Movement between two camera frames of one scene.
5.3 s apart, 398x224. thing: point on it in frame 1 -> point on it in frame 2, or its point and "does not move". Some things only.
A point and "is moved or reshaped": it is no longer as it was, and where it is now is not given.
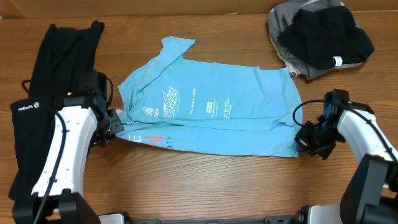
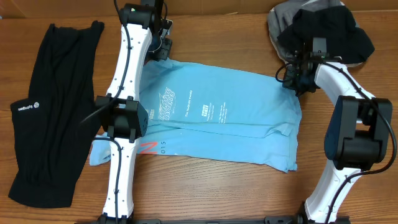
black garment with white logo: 64,54 does not move
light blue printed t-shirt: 210,107 is moved or reshaped
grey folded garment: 282,15 does not move
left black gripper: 117,125 -> 164,53
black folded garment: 327,37 does not move
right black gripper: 306,140 -> 294,81
